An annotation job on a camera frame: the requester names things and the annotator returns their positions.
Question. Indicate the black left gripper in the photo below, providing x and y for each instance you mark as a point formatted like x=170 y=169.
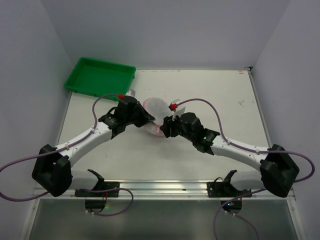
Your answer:
x=139 y=115

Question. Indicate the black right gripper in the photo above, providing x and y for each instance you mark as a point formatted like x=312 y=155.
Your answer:
x=171 y=126

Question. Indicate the white mesh laundry bag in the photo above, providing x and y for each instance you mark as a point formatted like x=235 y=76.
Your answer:
x=159 y=109

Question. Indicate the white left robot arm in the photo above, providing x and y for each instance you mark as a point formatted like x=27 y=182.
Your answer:
x=53 y=167

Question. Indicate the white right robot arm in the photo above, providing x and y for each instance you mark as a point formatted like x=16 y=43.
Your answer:
x=271 y=168

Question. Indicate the green plastic tray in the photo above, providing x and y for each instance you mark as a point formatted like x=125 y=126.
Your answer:
x=96 y=78

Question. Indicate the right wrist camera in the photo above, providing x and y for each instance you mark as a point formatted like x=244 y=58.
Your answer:
x=177 y=109

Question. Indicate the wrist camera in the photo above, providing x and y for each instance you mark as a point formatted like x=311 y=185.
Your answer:
x=177 y=109
x=131 y=93

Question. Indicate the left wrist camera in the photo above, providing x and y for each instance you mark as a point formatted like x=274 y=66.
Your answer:
x=131 y=93

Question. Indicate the aluminium mounting rail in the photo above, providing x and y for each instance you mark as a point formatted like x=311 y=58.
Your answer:
x=162 y=190

